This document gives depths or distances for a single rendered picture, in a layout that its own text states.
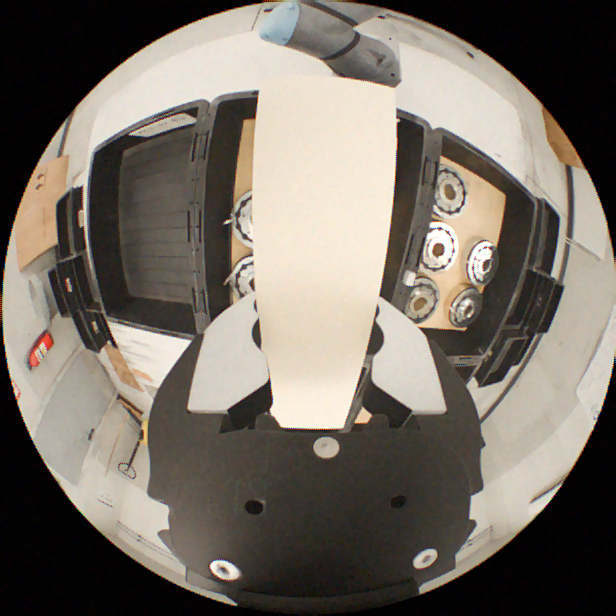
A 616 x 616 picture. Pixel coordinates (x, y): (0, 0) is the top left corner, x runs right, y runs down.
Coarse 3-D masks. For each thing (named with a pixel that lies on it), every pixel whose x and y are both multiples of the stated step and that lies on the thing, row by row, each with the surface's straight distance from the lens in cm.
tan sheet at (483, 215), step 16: (448, 160) 46; (464, 176) 48; (480, 192) 51; (496, 192) 56; (480, 208) 51; (496, 208) 56; (448, 224) 46; (464, 224) 48; (480, 224) 52; (496, 224) 56; (464, 240) 49; (496, 240) 57; (448, 272) 49; (448, 288) 50; (480, 288) 57; (432, 320) 53
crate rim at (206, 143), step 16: (224, 96) 33; (240, 96) 32; (256, 96) 31; (208, 112) 33; (400, 112) 32; (208, 128) 32; (208, 144) 31; (208, 160) 31; (416, 192) 31; (416, 208) 30; (416, 224) 31; (416, 240) 31; (400, 272) 32; (400, 288) 33; (208, 304) 35; (208, 320) 36
